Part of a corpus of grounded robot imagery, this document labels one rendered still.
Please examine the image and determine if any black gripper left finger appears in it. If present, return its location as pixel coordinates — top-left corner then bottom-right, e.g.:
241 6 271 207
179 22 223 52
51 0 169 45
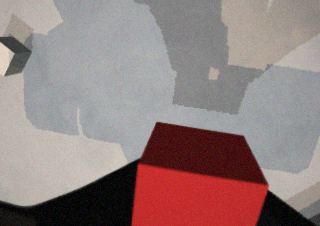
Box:
0 158 141 226

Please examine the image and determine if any red block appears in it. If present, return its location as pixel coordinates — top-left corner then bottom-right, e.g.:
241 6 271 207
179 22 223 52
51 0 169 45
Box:
132 122 269 226

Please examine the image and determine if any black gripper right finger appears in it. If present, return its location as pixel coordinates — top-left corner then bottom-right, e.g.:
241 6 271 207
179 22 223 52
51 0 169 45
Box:
256 189 317 226

